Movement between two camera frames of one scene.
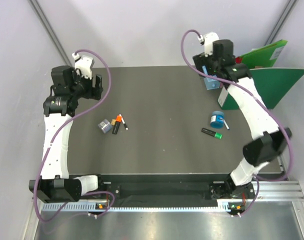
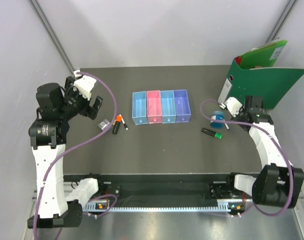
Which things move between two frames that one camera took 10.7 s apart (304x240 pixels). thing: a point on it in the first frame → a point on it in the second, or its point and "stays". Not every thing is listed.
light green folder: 265,56 stays
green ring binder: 272,84 stays
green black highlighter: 216,135 stays
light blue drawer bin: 210,83 → 139,108
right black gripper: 200,60 → 236,118
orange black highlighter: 117,124 stays
